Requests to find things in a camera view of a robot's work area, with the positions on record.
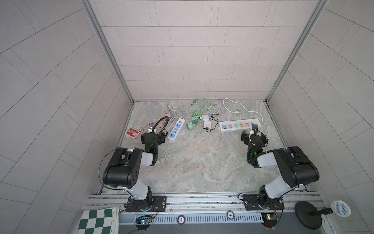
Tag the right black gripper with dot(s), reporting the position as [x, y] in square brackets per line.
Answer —
[246, 136]

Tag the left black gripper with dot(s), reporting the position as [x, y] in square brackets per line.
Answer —
[160, 139]

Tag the long colourful socket power strip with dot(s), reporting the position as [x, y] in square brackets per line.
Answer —
[237, 125]

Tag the white charger with black cable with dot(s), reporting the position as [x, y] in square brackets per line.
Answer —
[211, 124]

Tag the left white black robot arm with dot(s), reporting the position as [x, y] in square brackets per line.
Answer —
[123, 169]

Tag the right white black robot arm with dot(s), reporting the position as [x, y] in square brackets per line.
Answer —
[294, 166]

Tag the small blue socket power strip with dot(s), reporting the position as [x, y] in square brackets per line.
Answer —
[176, 130]

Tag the red card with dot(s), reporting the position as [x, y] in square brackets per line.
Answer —
[133, 133]

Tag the green charger block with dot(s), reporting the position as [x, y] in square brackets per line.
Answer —
[190, 125]

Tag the right circuit board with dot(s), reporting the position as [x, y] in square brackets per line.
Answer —
[270, 220]

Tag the circuit board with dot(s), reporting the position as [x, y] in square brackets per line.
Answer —
[270, 220]
[143, 222]

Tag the left circuit board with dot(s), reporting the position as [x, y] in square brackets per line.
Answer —
[143, 222]

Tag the black round stand base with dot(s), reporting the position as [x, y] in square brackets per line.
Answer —
[309, 216]

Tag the green white checkerboard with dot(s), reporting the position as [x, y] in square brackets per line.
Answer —
[102, 221]

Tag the white round mesh disc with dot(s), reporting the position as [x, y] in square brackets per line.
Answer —
[340, 208]

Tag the pink charger with cable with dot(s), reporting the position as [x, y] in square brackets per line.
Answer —
[171, 114]

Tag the aluminium rail frame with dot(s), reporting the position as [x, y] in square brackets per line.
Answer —
[203, 208]

